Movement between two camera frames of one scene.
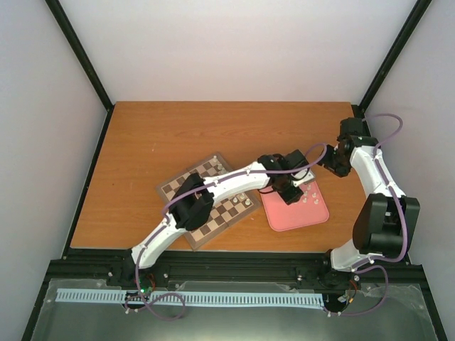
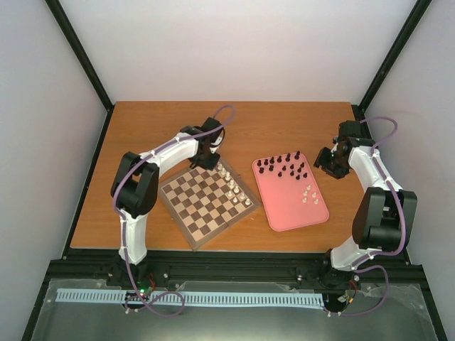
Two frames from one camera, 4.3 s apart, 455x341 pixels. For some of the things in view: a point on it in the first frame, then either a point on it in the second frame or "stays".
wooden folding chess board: x=225 y=211 stays
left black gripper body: x=286 y=195 -> x=203 y=160
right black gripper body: x=335 y=163 stays
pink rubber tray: x=310 y=209 stays
